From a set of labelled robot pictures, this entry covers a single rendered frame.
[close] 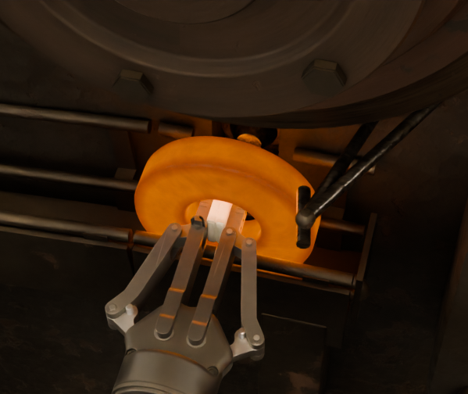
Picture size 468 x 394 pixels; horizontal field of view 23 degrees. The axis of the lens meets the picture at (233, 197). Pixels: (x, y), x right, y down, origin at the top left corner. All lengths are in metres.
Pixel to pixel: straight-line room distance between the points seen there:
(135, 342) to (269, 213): 0.15
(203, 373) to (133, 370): 0.05
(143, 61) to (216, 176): 0.23
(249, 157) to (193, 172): 0.05
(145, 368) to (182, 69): 0.25
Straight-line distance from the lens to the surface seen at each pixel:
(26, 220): 1.01
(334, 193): 0.77
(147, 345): 0.87
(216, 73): 0.68
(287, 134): 0.97
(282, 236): 0.94
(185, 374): 0.83
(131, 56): 0.69
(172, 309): 0.87
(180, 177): 0.92
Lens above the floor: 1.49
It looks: 51 degrees down
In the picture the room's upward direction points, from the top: straight up
